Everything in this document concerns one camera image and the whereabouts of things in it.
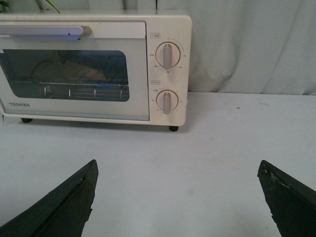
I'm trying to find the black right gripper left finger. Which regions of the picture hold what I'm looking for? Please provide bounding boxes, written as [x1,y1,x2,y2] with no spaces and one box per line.
[0,159,98,237]

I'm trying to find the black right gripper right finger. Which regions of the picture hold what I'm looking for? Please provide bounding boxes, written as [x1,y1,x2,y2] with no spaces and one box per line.
[257,160,316,237]

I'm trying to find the oven glass door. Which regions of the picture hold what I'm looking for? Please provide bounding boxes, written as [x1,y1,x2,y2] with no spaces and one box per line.
[0,21,150,121]

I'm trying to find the silver oven door handle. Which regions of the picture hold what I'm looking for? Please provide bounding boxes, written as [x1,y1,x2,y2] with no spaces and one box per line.
[0,25,92,38]

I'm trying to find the cream Toshiba toaster oven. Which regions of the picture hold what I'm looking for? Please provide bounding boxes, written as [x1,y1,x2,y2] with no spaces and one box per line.
[0,10,192,131]

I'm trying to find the lower timer knob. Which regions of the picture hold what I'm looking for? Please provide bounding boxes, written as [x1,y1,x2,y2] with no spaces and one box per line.
[156,90,179,115]

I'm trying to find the white curtain backdrop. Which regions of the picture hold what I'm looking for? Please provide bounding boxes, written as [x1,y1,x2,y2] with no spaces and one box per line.
[0,0,316,95]

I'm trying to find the upper temperature knob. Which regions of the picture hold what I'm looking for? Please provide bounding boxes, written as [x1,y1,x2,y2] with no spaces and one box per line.
[156,42,181,70]

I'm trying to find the green spider plant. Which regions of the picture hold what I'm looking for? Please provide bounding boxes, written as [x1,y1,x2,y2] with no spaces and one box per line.
[0,0,60,13]

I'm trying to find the wire oven rack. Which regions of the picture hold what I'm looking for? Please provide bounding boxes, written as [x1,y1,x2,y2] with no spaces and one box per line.
[14,80,130,100]

